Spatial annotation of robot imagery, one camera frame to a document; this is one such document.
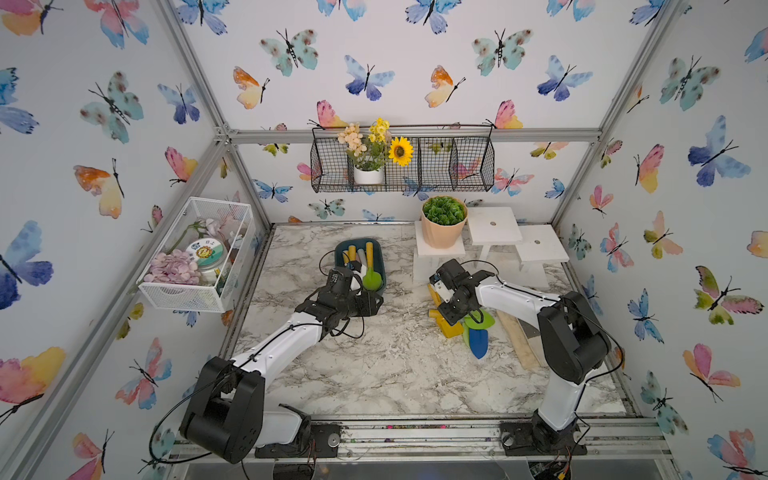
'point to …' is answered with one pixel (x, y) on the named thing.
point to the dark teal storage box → (361, 243)
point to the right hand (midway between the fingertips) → (455, 307)
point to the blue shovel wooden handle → (478, 339)
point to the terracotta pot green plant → (443, 218)
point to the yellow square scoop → (452, 331)
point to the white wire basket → (232, 224)
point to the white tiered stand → (536, 245)
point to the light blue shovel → (363, 262)
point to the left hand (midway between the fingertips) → (381, 297)
